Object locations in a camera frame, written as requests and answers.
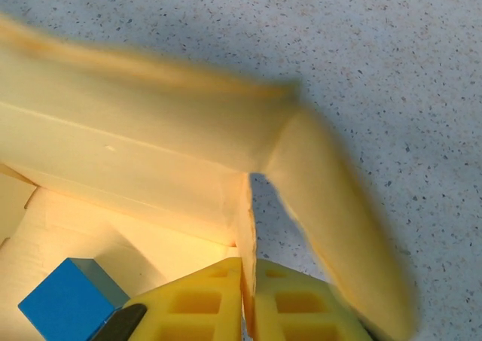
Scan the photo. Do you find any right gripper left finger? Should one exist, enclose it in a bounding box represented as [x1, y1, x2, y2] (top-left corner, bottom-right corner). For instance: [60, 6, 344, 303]
[96, 257, 244, 341]

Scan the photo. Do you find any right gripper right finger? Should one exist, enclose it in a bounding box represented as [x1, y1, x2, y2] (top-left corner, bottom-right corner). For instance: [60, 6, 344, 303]
[252, 258, 374, 341]

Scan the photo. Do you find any blue toy brick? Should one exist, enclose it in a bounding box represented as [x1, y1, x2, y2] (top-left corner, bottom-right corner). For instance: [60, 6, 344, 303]
[17, 257, 131, 341]

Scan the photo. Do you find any yellow paper box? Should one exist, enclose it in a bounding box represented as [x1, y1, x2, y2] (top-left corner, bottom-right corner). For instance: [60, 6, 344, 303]
[0, 11, 419, 341]

